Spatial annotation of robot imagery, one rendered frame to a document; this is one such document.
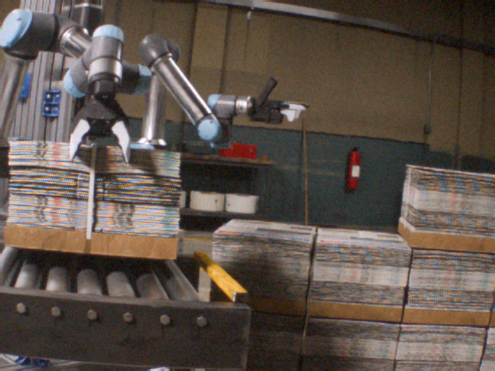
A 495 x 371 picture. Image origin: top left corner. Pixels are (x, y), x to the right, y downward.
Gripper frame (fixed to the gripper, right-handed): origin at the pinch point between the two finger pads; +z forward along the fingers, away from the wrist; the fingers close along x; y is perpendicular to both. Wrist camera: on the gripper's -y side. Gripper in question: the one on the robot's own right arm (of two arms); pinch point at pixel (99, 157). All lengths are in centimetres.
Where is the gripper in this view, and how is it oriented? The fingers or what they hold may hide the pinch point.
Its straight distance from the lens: 132.9
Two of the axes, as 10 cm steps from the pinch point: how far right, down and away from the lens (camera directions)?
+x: -9.7, -0.5, -2.4
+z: 0.7, 8.7, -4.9
